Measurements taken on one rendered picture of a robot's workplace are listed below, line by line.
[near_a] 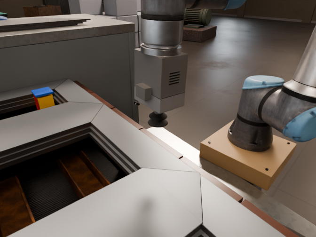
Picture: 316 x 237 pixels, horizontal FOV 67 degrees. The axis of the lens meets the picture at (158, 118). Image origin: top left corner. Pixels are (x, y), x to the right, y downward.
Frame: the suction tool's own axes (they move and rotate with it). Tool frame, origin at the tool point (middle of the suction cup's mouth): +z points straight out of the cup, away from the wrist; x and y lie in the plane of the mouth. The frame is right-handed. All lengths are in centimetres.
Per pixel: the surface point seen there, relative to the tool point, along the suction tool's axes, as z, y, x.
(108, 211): 10.5, 6.1, -15.8
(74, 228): 10.7, 5.6, -22.1
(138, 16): 10, -279, 189
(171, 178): 9.9, 7.0, -1.5
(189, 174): 9.7, 8.6, 2.4
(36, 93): 8, -51, -12
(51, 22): -11, -83, 6
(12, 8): 51, -1049, 163
